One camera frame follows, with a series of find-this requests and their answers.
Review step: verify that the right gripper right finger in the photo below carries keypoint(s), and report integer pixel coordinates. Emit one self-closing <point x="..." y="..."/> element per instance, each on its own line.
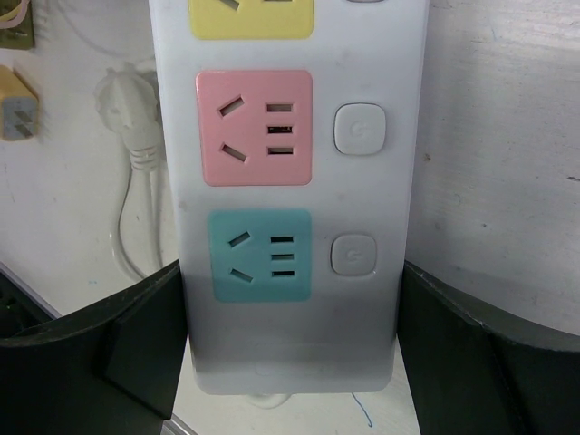
<point x="476" y="369"/>

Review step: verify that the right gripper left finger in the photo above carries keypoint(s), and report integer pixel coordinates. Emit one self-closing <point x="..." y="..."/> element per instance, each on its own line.
<point x="111" y="367"/>

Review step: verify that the yellow olive USB charger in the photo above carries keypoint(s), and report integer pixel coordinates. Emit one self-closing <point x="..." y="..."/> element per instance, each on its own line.
<point x="17" y="27"/>

